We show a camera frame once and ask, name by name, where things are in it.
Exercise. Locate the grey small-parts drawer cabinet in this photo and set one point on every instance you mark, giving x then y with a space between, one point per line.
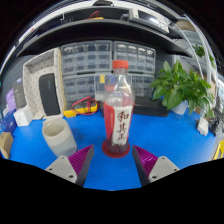
136 56
86 58
143 86
78 88

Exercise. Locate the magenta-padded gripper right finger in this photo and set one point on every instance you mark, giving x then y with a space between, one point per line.
158 168

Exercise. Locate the clear red-capped drink bottle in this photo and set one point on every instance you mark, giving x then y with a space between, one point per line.
118 123

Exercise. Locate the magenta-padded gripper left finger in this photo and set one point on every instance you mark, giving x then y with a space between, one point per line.
65 166

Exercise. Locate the black flat case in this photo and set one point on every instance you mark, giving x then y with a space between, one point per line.
150 106

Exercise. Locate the green potted plant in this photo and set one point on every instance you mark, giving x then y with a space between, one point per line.
176 88

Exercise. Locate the grey-white ceramic cup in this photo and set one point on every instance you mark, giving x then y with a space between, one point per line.
60 138

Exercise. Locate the small white adapter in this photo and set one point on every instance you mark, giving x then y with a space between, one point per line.
202 126

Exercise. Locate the white pegboard tray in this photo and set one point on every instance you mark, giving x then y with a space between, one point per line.
31 83

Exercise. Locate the dark grey upright box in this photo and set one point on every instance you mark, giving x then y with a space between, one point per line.
19 93

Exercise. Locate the clear organizer case colourful parts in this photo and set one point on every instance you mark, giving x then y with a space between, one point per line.
100 87

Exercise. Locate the black wall shelf unit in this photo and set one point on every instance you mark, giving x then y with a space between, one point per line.
100 30

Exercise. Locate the purple plastic bag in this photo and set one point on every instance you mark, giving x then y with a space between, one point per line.
10 101

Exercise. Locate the yellow multimeter red leads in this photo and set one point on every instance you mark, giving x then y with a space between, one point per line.
75 111

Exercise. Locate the black speaker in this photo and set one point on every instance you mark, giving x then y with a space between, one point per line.
49 95

